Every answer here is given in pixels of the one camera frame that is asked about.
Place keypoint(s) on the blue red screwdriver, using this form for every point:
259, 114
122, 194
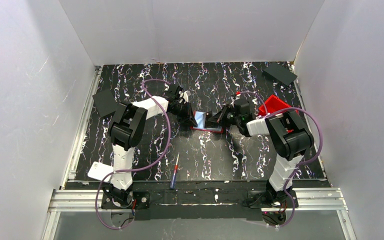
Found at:
172, 184

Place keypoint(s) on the black block far right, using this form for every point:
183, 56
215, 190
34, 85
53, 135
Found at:
278, 73

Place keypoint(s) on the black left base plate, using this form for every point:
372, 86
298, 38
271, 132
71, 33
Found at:
137, 200

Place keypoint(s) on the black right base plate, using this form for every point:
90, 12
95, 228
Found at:
257, 199

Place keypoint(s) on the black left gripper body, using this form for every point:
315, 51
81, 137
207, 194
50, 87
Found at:
183, 110

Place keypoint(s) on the aluminium front rail frame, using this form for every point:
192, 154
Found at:
199, 211

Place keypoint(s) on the white card near left base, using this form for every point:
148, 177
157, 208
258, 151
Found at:
99, 171

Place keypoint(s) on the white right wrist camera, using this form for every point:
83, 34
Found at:
236, 100

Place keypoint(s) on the black block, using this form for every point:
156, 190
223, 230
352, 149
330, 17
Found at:
105, 103
278, 73

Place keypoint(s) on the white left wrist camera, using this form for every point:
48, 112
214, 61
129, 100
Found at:
186, 95

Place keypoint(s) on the black block far left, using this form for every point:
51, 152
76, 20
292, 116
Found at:
105, 103

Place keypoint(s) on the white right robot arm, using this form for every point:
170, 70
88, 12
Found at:
289, 134

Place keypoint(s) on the aluminium left side rail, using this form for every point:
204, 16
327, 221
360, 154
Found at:
70, 171

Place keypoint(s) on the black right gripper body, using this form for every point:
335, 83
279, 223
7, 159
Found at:
227, 113

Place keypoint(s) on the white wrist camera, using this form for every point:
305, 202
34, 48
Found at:
236, 100
186, 95

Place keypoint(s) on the red leather card holder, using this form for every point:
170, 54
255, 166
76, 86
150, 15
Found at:
203, 123

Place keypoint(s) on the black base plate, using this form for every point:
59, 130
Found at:
137, 200
257, 199

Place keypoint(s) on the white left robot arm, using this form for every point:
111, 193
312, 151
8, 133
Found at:
128, 123

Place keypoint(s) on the red plastic bin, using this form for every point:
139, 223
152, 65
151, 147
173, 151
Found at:
271, 105

